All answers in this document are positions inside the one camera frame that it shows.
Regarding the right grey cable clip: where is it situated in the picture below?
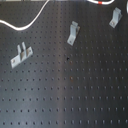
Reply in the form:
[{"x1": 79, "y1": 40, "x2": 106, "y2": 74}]
[{"x1": 109, "y1": 8, "x2": 122, "y2": 28}]

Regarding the white cable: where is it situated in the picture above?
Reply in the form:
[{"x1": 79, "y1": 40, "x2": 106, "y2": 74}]
[{"x1": 0, "y1": 0, "x2": 115, "y2": 32}]

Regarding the middle grey cable clip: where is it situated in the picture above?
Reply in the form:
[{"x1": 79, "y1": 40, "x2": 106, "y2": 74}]
[{"x1": 67, "y1": 21, "x2": 80, "y2": 45}]

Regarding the left grey cable clip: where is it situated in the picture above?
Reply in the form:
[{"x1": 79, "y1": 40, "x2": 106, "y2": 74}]
[{"x1": 10, "y1": 43, "x2": 33, "y2": 68}]

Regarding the grey cable clip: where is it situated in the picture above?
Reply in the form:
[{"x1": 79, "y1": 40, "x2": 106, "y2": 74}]
[
  {"x1": 10, "y1": 43, "x2": 33, "y2": 68},
  {"x1": 109, "y1": 8, "x2": 122, "y2": 28},
  {"x1": 67, "y1": 21, "x2": 80, "y2": 45}
]

